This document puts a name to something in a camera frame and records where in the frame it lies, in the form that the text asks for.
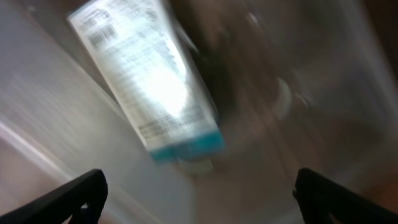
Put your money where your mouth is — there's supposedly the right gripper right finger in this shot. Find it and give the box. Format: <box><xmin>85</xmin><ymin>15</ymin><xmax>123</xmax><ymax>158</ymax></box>
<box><xmin>293</xmin><ymin>168</ymin><xmax>397</xmax><ymax>224</ymax></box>

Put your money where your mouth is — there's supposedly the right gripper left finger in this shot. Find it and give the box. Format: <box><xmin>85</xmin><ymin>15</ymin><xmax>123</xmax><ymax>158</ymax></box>
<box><xmin>1</xmin><ymin>169</ymin><xmax>108</xmax><ymax>223</ymax></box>

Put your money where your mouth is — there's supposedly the clear plastic container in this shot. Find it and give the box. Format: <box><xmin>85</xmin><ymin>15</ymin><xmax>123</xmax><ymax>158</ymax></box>
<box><xmin>1</xmin><ymin>1</ymin><xmax>397</xmax><ymax>223</ymax></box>

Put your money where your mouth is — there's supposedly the white and teal box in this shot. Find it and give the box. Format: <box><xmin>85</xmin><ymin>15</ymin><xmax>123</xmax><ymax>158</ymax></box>
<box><xmin>68</xmin><ymin>0</ymin><xmax>224</xmax><ymax>161</ymax></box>

